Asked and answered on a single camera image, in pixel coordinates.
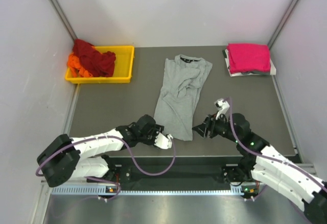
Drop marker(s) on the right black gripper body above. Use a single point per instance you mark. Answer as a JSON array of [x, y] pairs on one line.
[[218, 126]]

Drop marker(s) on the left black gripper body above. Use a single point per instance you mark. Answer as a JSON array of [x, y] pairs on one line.
[[149, 138]]

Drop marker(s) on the grey t shirt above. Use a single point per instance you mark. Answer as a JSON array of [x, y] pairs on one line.
[[183, 80]]

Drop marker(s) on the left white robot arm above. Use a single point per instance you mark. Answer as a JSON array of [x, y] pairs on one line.
[[68, 158]]

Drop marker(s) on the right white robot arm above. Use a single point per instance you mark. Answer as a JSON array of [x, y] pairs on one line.
[[262, 162]]

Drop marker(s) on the yellow plastic bin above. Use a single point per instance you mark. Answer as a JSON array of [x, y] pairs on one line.
[[122, 71]]

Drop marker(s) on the folded pink t shirt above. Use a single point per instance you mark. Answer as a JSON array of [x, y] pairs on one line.
[[246, 57]]

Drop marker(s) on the folded white t shirt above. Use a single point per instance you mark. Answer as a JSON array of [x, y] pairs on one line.
[[272, 71]]

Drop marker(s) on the dark red t shirt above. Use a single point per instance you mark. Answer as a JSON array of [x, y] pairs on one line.
[[94, 63]]

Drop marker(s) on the orange t shirt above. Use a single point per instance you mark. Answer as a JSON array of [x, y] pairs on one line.
[[76, 68]]

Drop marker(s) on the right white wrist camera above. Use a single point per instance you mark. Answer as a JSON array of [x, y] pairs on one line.
[[222, 106]]

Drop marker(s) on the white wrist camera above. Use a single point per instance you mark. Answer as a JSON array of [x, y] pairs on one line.
[[163, 141], [222, 106]]

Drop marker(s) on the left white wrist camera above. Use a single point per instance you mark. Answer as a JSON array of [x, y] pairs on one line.
[[163, 141]]

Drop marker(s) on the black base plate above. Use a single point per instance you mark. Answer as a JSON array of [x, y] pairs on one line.
[[180, 173]]

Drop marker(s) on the aluminium frame rail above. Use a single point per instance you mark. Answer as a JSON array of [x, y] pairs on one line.
[[307, 170]]

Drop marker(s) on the slotted cable duct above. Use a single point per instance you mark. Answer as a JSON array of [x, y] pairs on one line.
[[107, 190]]

